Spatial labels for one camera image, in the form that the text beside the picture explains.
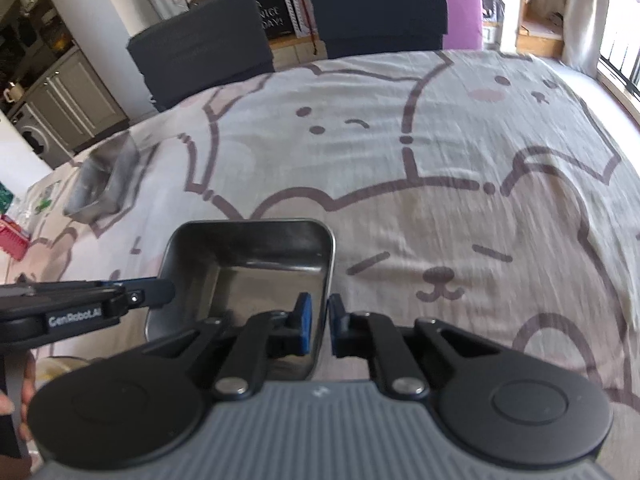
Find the window railing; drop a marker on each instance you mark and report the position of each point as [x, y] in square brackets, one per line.
[622, 45]

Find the person's left hand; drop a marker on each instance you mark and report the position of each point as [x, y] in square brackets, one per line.
[29, 385]

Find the purple sofa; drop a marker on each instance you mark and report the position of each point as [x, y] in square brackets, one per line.
[462, 5]

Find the small steel square tray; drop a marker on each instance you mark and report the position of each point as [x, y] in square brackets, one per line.
[100, 180]

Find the black letter sign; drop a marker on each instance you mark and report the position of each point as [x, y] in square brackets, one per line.
[272, 10]

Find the dark kitchen alcove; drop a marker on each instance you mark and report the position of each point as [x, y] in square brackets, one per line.
[30, 35]

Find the grey kitchen cabinet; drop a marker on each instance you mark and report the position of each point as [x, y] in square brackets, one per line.
[75, 100]

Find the beige curtain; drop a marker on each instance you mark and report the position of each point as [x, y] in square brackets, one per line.
[585, 15]

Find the cream mug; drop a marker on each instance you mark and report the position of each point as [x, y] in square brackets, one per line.
[12, 92]

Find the cartoon printed tablecloth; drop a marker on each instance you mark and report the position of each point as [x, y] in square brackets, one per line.
[450, 160]

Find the large steel rectangular tray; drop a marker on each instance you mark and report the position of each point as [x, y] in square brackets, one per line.
[240, 250]

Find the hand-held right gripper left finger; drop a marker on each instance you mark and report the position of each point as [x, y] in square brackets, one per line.
[304, 325]

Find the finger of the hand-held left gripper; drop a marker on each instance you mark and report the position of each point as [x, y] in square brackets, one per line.
[150, 294]

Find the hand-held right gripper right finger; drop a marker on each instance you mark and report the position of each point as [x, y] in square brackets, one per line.
[336, 325]

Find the dark grey chair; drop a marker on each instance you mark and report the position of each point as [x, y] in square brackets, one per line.
[200, 50]
[380, 5]

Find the green printed packet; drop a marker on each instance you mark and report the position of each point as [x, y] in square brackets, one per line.
[44, 202]

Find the washing machine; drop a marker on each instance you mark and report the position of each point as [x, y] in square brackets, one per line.
[35, 137]

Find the wooden step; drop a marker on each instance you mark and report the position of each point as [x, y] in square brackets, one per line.
[542, 35]

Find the red box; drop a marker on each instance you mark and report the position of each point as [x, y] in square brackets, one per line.
[14, 240]

